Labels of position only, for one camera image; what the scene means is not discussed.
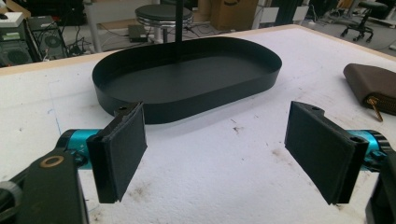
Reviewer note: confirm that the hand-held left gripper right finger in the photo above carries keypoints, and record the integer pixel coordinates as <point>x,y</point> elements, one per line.
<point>323,152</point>

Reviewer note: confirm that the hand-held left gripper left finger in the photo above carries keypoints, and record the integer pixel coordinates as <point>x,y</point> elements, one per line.
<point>118,155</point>

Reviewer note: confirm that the brown zipper wallet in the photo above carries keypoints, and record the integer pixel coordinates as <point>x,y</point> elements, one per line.
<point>372,82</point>

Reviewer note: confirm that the black oval tray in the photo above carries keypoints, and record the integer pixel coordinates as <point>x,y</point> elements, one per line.
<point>186,77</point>

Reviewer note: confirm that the small black box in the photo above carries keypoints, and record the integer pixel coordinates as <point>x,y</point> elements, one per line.
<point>137,33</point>

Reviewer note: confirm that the white table leg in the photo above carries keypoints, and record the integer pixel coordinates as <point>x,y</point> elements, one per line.
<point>92,28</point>

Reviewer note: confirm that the black office chair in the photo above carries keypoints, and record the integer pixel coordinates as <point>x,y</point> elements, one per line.
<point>361,21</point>

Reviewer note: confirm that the black computer tower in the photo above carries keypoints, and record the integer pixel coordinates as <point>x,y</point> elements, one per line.
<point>48,39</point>

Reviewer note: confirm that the round black stool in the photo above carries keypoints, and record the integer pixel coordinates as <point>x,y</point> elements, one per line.
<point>164,17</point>

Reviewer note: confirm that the black vertical pole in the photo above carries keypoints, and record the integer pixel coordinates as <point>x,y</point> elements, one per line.
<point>179,20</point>

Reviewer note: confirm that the cardboard box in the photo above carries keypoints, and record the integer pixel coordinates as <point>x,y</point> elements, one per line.
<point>233,13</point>

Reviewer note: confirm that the white box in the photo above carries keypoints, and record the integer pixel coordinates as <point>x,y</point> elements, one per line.
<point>11,19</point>

